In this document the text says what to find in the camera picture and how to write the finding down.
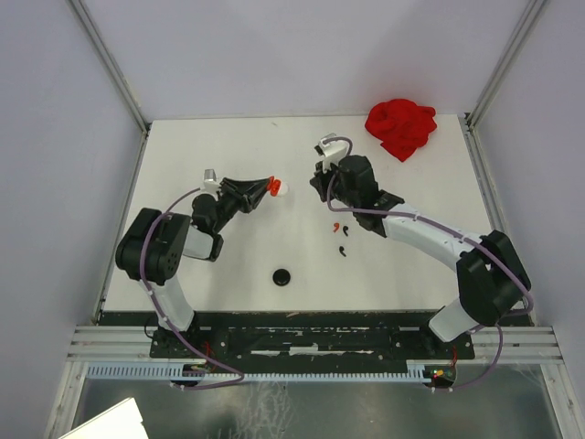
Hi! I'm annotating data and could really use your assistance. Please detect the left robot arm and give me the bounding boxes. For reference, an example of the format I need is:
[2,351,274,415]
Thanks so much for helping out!
[115,170,282,357]

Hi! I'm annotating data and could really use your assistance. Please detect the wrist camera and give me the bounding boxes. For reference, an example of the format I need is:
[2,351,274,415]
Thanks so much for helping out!
[203,168,220,193]
[314,133,353,173]

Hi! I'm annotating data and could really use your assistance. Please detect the black round earbud case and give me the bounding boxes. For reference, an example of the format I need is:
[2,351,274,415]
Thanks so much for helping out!
[272,268,292,286]

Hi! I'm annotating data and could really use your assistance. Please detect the white paper sheet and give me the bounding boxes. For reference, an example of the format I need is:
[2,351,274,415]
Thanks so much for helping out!
[62,398,148,439]

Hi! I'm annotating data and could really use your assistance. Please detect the right aluminium frame post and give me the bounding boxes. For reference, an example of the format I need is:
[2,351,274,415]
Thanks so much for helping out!
[465,0,549,131]

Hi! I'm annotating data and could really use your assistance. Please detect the red crumpled cloth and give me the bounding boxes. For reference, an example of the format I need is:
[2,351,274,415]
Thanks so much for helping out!
[365,99,437,162]

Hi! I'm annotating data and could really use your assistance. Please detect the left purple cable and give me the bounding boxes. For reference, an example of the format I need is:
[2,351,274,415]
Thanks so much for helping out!
[139,187,246,392]

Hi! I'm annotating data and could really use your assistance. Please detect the white round earbud case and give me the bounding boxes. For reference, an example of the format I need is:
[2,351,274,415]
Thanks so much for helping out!
[278,181,290,197]

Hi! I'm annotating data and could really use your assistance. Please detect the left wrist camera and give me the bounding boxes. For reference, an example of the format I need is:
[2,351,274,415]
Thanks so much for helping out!
[203,168,220,193]

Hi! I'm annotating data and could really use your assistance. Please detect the aluminium frame post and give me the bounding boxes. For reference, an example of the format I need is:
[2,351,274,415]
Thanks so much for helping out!
[465,0,549,131]
[66,0,151,134]

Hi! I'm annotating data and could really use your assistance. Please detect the orange round earbud case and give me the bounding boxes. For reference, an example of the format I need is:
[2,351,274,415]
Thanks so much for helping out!
[267,176,282,197]

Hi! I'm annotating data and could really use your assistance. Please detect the left aluminium frame post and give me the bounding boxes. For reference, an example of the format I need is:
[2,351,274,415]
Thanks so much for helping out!
[66,0,151,134]

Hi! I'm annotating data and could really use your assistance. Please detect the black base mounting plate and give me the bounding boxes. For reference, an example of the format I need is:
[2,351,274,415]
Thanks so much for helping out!
[149,325,476,360]

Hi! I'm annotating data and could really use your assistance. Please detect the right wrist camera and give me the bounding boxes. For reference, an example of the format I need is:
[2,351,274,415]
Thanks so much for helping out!
[314,133,353,173]

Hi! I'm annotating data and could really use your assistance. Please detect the white slotted cable duct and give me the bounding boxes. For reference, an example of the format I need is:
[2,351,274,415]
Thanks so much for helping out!
[86,359,453,380]

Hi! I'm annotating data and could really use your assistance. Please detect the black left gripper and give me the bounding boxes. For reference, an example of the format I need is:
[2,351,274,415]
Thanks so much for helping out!
[212,177,271,232]

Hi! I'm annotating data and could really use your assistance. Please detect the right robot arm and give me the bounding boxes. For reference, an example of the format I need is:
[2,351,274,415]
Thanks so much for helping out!
[310,155,533,358]

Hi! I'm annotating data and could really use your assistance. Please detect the aluminium front rail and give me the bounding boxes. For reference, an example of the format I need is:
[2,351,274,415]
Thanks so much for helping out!
[66,327,564,365]

